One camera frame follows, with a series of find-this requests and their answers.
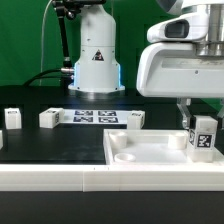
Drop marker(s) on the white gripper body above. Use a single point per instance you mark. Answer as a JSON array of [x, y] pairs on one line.
[[174, 70]]

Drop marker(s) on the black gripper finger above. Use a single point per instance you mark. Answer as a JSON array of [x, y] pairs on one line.
[[220, 115], [187, 118]]

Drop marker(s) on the white square tabletop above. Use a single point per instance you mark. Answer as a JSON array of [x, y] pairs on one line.
[[150, 147]]

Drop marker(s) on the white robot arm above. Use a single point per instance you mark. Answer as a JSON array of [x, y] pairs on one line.
[[212, 45]]

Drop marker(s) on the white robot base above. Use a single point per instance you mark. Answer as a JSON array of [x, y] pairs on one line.
[[97, 70]]

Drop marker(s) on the white tag sheet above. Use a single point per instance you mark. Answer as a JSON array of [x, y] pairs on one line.
[[96, 117]]

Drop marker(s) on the white obstacle fence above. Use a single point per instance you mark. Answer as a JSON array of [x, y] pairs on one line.
[[111, 178]]

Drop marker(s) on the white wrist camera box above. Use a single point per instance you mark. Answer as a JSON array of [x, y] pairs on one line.
[[186, 28]]

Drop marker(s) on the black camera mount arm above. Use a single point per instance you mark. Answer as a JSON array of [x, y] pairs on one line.
[[69, 9]]

